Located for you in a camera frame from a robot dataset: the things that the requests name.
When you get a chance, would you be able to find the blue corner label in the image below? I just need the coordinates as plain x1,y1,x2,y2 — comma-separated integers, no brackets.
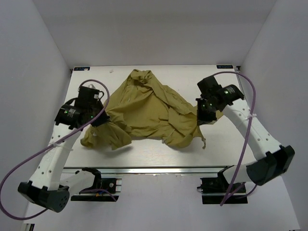
73,66,90,71
216,64,233,69

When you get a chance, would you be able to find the aluminium front rail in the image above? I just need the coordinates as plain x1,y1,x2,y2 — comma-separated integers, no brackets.
62,166,231,176

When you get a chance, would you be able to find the aluminium right side rail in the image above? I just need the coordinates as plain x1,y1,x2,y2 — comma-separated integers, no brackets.
234,66,245,97

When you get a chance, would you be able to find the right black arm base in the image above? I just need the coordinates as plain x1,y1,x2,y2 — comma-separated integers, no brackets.
197,168,248,205

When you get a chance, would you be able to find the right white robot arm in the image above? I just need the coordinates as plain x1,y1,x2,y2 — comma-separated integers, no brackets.
197,76,295,192

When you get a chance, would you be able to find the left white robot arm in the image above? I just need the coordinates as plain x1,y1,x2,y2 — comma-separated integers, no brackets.
18,84,109,213

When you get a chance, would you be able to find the aluminium rail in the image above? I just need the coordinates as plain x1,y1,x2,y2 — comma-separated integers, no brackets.
62,166,231,176
234,66,245,97

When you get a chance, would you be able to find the right blue corner label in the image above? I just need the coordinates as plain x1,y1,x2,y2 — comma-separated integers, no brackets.
216,64,233,69

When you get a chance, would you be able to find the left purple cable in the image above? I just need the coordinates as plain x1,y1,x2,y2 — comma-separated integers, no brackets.
0,79,118,221

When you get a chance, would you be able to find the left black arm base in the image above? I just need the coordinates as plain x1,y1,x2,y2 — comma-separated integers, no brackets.
70,167,122,202

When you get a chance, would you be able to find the left blue corner label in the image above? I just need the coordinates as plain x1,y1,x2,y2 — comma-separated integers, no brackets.
73,66,90,71

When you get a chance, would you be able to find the olive green jacket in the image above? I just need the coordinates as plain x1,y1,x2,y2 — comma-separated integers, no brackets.
80,69,223,151

